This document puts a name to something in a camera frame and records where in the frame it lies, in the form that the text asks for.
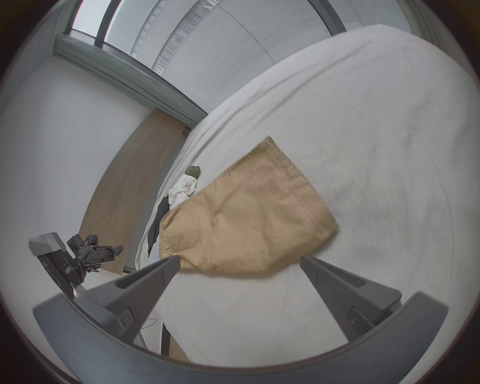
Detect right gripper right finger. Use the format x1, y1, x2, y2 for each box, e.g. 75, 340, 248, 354
299, 255, 403, 344

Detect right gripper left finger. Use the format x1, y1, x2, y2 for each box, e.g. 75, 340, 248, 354
80, 255, 182, 344

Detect tan shorts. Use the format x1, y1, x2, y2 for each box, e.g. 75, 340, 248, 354
159, 136, 340, 280

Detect bed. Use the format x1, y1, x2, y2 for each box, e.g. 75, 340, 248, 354
77, 24, 480, 367

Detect black garment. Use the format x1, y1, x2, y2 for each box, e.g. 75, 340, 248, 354
146, 196, 170, 259

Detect white garment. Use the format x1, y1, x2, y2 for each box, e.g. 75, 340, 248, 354
167, 174, 199, 211

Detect window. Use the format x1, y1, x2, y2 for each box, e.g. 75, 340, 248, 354
71, 0, 426, 118

